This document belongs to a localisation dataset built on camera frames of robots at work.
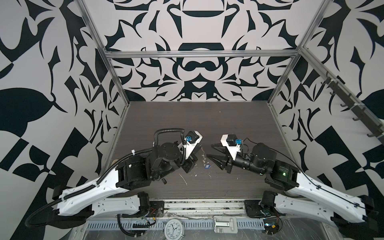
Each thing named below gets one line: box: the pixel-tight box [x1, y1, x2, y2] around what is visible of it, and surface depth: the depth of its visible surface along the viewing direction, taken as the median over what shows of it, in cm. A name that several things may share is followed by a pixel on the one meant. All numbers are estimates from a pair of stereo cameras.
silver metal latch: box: [213, 215, 238, 234], surface depth 70 cm
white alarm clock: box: [164, 218, 185, 240], surface depth 67 cm
